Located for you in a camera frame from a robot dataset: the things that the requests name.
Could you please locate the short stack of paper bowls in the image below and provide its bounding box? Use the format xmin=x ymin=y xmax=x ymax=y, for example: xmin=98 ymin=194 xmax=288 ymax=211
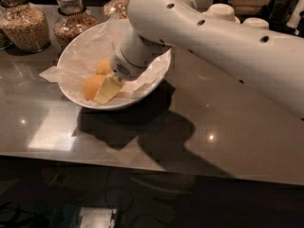
xmin=243 ymin=17 xmax=269 ymax=29

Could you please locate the right glass jar of cereal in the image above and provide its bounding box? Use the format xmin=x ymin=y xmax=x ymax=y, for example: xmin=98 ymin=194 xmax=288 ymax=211
xmin=104 ymin=0 xmax=129 ymax=19

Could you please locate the yellow segmented gripper finger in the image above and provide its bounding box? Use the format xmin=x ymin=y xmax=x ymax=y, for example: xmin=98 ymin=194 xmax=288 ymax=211
xmin=94 ymin=73 xmax=124 ymax=105

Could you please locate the glass jar of cereal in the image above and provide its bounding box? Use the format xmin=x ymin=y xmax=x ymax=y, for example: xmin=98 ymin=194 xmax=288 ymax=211
xmin=104 ymin=0 xmax=129 ymax=19
xmin=53 ymin=0 xmax=99 ymax=48

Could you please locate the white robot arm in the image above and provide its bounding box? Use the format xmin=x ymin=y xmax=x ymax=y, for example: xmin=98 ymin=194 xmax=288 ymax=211
xmin=96 ymin=0 xmax=304 ymax=119

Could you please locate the white bowl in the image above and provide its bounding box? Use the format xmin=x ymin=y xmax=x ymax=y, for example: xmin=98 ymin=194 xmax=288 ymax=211
xmin=56 ymin=18 xmax=172 ymax=111

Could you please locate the middle glass jar of cereal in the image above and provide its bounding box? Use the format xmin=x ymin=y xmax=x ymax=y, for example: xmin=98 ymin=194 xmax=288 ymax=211
xmin=53 ymin=0 xmax=99 ymax=48

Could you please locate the large glass jar of grains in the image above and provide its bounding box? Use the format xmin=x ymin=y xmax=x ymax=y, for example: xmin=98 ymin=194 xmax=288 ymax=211
xmin=1 ymin=0 xmax=50 ymax=53

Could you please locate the glass jar at left edge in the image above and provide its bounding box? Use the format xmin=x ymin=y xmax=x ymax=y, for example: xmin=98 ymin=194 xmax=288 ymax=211
xmin=0 ymin=8 xmax=12 ymax=50

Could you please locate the tall stack of paper bowls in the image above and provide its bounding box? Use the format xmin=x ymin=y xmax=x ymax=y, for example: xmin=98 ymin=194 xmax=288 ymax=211
xmin=203 ymin=4 xmax=240 ymax=24

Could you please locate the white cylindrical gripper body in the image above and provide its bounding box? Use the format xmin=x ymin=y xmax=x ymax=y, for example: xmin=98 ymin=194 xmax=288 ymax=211
xmin=110 ymin=47 xmax=146 ymax=80

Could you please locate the white crumpled paper liner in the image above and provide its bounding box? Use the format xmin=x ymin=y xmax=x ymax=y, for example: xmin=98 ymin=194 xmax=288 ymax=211
xmin=39 ymin=15 xmax=172 ymax=107

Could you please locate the silver device under table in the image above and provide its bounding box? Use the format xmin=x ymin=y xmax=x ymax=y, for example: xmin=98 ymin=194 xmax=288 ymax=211
xmin=77 ymin=207 xmax=117 ymax=228

